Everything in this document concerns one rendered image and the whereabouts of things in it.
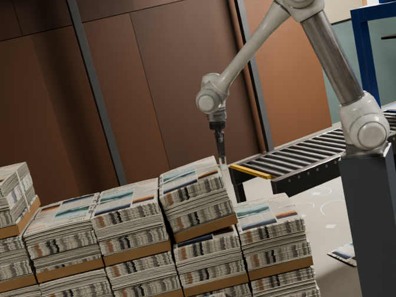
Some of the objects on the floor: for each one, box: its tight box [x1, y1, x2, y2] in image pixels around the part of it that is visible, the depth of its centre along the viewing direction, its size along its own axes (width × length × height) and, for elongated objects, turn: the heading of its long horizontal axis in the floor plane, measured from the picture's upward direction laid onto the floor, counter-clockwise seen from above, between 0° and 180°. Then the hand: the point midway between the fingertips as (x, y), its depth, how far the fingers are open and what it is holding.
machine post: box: [350, 7, 381, 109], centre depth 397 cm, size 9×9×155 cm
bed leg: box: [233, 183, 247, 204], centre depth 341 cm, size 6×6×68 cm
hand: (223, 162), depth 238 cm, fingers closed
